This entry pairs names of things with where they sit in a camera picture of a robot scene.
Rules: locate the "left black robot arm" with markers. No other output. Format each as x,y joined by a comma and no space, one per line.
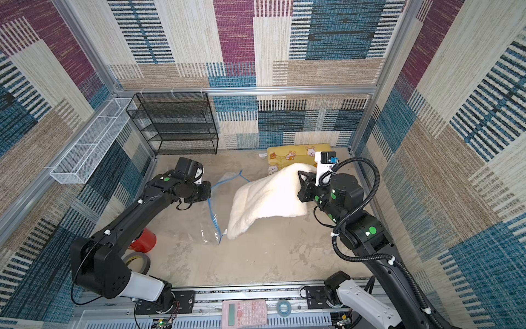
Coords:
96,262

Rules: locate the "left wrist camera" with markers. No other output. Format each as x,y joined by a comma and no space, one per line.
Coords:
199,173

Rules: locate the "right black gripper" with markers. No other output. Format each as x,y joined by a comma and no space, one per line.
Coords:
304,189

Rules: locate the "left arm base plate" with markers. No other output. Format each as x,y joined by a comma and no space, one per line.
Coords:
178,302

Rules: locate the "red pencil cup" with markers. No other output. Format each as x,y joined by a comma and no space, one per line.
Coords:
144,242

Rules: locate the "black wire mesh shelf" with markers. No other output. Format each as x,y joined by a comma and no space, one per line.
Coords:
175,123

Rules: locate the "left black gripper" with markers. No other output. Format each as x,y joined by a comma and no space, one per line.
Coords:
207,186

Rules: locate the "yellow cartoon print blanket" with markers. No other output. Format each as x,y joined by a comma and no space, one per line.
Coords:
281,157

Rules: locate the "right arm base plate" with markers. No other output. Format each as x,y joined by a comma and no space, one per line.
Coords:
315,297

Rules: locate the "light blue tape roll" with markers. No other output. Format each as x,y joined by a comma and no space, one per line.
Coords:
283,308

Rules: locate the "cream fleece blanket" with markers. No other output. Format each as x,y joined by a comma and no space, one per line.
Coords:
273,196

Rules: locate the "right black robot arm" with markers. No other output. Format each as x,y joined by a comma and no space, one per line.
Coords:
342,189

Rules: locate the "white wire mesh basket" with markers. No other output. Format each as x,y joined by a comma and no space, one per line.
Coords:
85,155

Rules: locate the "clear vacuum bag blue zipper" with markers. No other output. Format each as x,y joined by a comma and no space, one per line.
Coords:
217,208

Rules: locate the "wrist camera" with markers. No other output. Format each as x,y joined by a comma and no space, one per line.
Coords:
325,162
199,173

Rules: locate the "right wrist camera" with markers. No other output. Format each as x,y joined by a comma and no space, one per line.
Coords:
325,162

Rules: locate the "pink calculator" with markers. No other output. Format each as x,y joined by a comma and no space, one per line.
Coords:
244,313

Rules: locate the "grey tape roll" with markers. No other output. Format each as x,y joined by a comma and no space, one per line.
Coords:
138,262

